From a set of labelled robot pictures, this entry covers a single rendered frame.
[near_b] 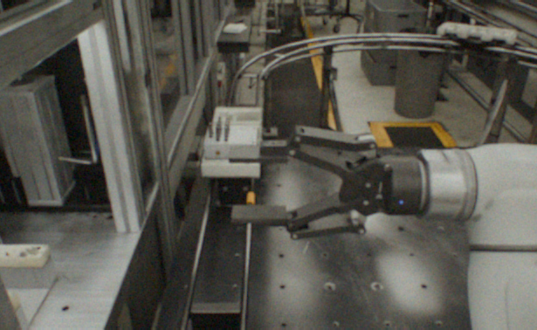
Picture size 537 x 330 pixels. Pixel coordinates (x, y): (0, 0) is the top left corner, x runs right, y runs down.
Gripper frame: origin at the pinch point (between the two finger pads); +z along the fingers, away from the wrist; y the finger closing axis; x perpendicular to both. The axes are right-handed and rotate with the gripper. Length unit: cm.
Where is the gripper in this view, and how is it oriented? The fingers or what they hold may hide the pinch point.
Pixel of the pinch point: (251, 185)
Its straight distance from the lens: 58.0
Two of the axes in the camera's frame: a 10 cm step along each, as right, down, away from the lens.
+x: 0.0, 4.9, -8.7
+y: 0.0, -8.7, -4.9
